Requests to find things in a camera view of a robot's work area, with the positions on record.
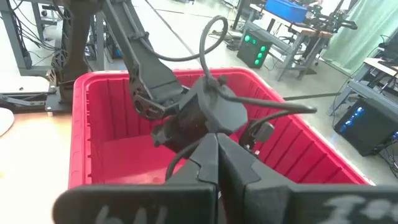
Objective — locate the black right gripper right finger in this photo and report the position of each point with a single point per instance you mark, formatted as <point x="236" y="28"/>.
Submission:
<point x="280" y="205"/>

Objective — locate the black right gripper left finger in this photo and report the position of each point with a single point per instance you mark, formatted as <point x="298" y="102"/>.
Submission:
<point x="140" y="205"/>

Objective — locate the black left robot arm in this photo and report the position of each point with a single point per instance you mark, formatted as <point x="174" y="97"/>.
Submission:
<point x="146" y="68"/>

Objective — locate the background black robot arm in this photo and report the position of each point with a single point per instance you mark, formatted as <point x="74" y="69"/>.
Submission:
<point x="329" y="21"/>

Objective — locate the red plastic bin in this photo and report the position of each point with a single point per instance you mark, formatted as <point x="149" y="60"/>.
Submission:
<point x="124" y="155"/>

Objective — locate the blue plastic bin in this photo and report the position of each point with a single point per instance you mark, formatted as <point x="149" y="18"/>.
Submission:
<point x="286" y="9"/>

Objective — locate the black box with green lights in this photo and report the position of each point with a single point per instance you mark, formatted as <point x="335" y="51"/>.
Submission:
<point x="253" y="49"/>

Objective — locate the black computer tower blue lights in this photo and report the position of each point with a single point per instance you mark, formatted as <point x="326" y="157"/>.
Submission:
<point x="363" y="127"/>

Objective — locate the grey metal workbench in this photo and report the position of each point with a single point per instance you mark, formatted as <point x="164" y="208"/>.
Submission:
<point x="311" y="32"/>

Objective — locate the grey side desk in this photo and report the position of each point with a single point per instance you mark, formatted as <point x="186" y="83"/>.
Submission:
<point x="373" y="93"/>

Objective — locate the green curtain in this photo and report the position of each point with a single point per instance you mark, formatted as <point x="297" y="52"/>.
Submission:
<point x="367" y="31"/>

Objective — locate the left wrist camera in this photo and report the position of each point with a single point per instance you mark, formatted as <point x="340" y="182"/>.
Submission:
<point x="264" y="132"/>

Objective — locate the black metal table frame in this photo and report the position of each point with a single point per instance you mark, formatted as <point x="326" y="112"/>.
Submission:
<point x="59" y="102"/>

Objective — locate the grey metal stand frame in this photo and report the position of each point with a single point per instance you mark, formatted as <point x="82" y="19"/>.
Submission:
<point x="17" y="40"/>

